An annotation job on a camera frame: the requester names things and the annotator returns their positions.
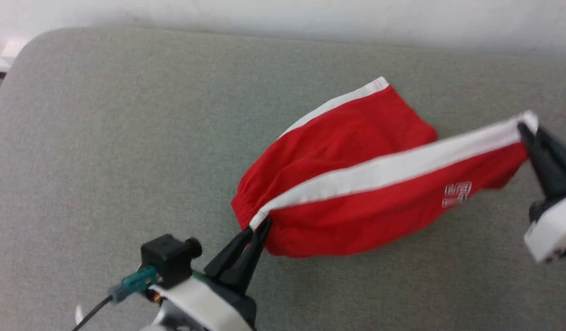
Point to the red shorts with white stripes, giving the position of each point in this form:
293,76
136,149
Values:
347,174

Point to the grey fabric sofa seat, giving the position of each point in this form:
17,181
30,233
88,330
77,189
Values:
127,138

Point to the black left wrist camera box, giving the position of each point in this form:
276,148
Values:
170,257

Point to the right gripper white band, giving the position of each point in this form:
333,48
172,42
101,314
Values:
554,225

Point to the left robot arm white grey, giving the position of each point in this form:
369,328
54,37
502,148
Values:
166,322

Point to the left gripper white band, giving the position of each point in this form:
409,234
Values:
209,305

